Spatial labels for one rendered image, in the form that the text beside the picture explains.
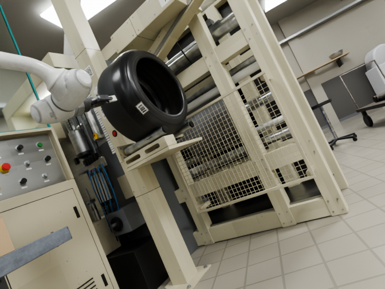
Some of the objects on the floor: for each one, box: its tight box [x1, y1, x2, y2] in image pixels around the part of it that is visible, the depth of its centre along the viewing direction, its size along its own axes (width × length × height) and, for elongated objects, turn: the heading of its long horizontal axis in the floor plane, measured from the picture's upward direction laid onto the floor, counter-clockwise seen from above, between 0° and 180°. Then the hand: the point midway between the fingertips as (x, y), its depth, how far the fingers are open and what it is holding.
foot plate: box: [163, 264, 211, 289], centre depth 169 cm, size 27×27×2 cm
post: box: [50, 0, 198, 286], centre depth 178 cm, size 13×13×250 cm
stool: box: [311, 99, 358, 151], centre depth 408 cm, size 60×57×72 cm
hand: (110, 98), depth 135 cm, fingers closed
